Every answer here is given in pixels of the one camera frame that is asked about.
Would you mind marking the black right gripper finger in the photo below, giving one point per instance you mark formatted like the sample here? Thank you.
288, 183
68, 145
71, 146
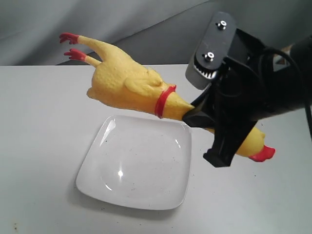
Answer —
230, 130
203, 113

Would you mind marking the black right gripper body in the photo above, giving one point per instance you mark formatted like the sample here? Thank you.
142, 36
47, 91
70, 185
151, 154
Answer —
240, 67

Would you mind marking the yellow rubber chicken toy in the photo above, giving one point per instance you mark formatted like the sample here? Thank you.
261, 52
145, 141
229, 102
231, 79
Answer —
120, 82

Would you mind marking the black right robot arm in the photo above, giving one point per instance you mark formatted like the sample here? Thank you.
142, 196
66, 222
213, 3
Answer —
296, 79

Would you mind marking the white square plate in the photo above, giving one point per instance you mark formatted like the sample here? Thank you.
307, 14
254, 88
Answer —
138, 163

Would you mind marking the grey backdrop cloth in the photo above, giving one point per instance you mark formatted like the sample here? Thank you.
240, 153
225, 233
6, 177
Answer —
151, 31

